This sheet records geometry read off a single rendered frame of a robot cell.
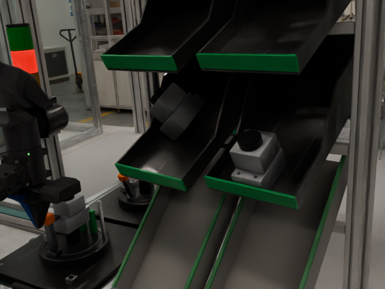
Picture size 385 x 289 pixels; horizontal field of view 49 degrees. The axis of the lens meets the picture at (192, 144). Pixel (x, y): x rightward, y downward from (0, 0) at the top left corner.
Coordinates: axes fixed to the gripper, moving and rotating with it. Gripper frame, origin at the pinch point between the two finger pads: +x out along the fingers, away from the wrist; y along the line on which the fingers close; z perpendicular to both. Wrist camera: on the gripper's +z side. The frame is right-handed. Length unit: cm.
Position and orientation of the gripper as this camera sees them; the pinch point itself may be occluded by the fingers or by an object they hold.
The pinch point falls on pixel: (36, 210)
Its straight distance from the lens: 82.0
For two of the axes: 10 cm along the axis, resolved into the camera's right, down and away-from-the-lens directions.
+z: -4.8, 2.9, -8.3
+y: 8.7, 0.9, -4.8
